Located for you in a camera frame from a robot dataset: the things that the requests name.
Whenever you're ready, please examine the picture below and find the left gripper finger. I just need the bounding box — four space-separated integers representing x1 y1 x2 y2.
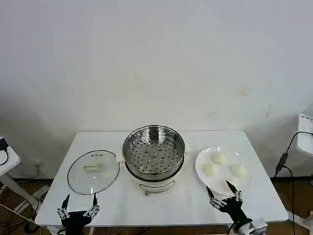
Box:
57 194 71 219
83 193 101 218

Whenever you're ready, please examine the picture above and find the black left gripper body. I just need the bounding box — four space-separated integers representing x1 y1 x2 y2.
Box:
60 211 92 230

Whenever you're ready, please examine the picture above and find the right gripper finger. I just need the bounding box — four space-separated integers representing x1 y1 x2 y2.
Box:
225 180 244 202
206 186 227 209

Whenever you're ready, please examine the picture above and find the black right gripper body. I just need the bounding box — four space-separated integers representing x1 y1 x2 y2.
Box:
219 196 253 226

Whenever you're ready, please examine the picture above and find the white steamed bun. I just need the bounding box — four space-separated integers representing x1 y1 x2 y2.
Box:
211 152 227 165
230 164 246 177
202 163 219 177

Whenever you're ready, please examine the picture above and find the white round plate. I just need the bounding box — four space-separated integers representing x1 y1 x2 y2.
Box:
195 146 254 196

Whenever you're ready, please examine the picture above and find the round glass lid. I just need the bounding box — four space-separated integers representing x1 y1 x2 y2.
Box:
67 149 121 195

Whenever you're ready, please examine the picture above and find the black power adapter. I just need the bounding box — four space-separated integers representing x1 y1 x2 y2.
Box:
275 153 288 172

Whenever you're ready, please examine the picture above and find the white electric cooker base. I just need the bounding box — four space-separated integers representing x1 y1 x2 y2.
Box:
116 143 193 197

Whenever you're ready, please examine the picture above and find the white side table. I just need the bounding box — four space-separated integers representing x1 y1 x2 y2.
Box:
0 136 50 214

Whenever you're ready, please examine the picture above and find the steel perforated steamer basket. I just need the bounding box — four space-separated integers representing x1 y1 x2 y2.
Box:
122 125 186 182

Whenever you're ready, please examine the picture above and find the thin yellow floor wire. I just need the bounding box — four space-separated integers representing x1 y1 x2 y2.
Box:
0 204 61 233

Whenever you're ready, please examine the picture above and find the black adapter cable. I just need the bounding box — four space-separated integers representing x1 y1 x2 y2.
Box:
273 131 313 222

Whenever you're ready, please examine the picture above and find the thin black cable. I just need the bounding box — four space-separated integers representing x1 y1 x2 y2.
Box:
0 147 9 166

